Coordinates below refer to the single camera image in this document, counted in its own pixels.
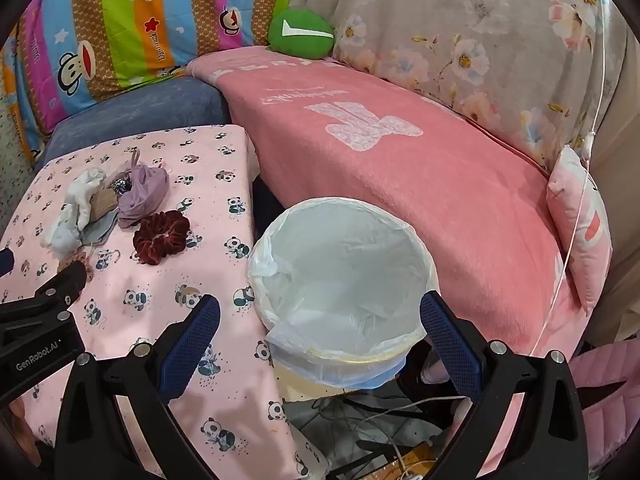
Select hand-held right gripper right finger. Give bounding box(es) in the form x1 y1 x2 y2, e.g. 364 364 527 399
419 290 588 480

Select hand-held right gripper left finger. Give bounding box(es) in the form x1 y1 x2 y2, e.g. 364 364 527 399
54 294 222 480

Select beige ribbed cloth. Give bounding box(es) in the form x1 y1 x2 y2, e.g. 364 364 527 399
90 187 121 221

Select dark red velvet scrunchie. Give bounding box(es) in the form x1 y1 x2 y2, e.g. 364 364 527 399
132 210 191 266

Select cream trash bin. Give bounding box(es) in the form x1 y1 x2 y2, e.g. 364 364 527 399
270 337 408 403

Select purple cloth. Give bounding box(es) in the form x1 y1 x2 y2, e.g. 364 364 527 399
118 147 170 228

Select white plastic bin liner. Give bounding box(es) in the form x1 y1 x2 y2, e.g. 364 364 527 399
247 197 441 391

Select grey cloth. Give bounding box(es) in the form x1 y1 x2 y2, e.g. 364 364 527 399
80 210 121 247

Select light blue plastic bag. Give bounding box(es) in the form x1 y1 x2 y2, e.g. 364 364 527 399
350 375 403 392

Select white sock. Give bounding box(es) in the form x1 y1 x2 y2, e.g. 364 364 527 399
67 167 108 226

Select grey plastic sheet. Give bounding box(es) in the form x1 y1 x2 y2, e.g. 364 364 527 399
285 392 446 466

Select pink striped fabric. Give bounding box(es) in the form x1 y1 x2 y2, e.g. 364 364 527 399
570 342 636 461

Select pink blanket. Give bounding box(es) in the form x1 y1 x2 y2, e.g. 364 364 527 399
186 46 591 366

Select pink pillow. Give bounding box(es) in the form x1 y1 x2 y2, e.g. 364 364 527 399
546 146 613 316

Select blue sofa cushion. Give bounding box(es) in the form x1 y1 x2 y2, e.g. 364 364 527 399
37 76 231 166

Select colourful monkey print quilt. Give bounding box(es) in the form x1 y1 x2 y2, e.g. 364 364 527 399
0 0 296 161

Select green plush cushion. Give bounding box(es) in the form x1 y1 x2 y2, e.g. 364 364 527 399
268 7 335 57

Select grey floral sofa cover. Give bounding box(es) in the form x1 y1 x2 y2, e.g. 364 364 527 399
290 0 626 171

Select white charging cable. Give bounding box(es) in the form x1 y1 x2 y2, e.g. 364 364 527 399
357 394 468 480

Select white cord with connector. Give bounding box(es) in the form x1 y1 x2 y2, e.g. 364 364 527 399
531 0 608 356

